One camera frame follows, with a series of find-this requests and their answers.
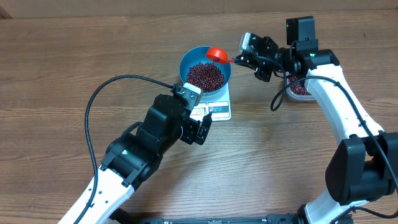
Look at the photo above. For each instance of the blue plastic bowl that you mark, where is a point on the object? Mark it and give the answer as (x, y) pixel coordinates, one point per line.
(197, 55)

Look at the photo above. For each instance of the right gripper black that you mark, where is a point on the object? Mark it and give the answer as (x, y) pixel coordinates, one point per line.
(263, 72)

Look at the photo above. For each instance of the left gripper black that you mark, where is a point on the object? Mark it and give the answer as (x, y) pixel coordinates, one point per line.
(191, 126)

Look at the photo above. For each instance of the red measuring scoop blue handle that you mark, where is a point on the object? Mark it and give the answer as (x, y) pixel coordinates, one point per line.
(218, 55)

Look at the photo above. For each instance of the clear plastic food container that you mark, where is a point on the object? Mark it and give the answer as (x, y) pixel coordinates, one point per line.
(293, 97)

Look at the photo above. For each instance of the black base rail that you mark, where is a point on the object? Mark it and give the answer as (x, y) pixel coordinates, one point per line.
(124, 217)

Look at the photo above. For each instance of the red beans in bowl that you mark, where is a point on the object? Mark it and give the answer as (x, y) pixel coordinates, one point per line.
(206, 76)

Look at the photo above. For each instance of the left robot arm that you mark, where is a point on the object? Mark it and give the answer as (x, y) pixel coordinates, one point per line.
(133, 157)

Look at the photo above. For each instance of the white digital kitchen scale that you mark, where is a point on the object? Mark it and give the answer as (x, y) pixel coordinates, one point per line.
(217, 103)

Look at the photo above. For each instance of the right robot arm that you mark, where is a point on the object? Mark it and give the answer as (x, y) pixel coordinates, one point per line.
(364, 167)

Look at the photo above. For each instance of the red adzuki beans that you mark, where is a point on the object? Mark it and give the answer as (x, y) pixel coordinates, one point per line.
(298, 88)

